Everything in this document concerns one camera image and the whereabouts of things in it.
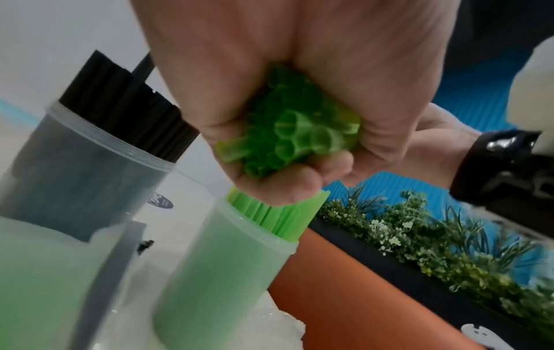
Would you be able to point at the person's right hand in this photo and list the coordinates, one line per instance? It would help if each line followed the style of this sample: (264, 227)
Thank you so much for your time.
(433, 150)

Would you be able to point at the person's left hand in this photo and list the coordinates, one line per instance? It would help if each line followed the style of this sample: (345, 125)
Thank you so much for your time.
(242, 68)

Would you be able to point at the bundle of green straws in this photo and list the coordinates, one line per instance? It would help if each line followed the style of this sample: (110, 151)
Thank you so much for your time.
(298, 126)

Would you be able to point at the blue ribbed mat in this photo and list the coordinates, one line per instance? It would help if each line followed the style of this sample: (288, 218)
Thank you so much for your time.
(471, 92)

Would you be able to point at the green artificial plants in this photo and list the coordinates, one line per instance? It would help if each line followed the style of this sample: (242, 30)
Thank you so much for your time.
(458, 249)

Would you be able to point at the black straws cluster in tube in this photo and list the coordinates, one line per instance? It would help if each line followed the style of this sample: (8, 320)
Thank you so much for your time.
(125, 112)

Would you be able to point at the black planter box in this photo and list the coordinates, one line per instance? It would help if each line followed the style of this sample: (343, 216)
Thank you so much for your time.
(415, 283)

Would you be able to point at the green straws cluster in tube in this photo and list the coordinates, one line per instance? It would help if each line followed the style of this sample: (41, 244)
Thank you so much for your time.
(281, 218)

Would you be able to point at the black round label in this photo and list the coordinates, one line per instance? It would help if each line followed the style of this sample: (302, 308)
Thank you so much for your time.
(161, 202)

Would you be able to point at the orange panel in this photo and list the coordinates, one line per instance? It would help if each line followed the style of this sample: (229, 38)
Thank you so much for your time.
(346, 300)

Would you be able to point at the white sticker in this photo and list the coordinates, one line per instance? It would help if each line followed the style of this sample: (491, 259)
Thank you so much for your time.
(480, 336)

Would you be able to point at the clear tube with black contents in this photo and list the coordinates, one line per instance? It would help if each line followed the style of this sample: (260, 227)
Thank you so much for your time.
(78, 184)

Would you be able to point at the clear tube with green contents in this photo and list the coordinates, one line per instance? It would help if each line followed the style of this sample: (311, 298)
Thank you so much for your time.
(216, 290)

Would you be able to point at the clear plastic wrap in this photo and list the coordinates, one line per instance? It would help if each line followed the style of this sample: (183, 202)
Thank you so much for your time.
(277, 328)

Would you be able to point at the translucent plastic container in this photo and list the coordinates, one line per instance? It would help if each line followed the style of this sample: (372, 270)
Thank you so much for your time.
(43, 290)

